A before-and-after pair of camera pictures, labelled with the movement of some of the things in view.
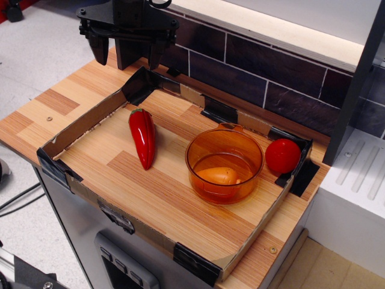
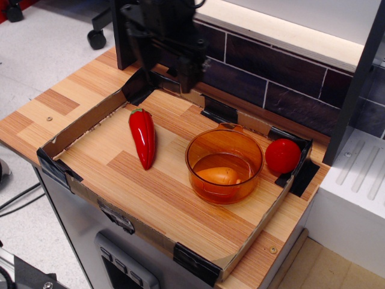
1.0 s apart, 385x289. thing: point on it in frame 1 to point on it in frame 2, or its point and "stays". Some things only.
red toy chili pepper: x=144 y=132 stays
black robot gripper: x=128 y=19 to x=168 y=27
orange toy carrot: x=219 y=174 stays
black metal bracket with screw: x=26 y=276 stays
